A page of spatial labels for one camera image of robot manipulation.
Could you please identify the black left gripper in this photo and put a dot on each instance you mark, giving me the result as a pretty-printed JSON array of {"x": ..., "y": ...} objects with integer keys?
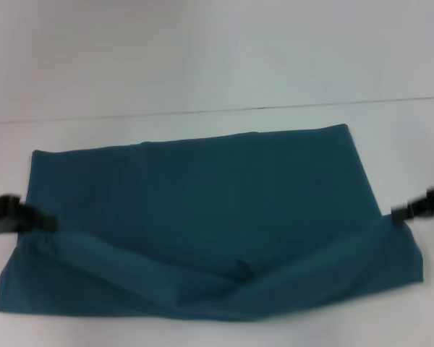
[{"x": 0, "y": 218}]

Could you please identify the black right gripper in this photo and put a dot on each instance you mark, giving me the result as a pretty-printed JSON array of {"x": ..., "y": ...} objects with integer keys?
[{"x": 432, "y": 206}]

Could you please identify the teal t-shirt with FREE print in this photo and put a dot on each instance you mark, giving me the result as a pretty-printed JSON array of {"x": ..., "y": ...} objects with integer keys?
[{"x": 202, "y": 202}]

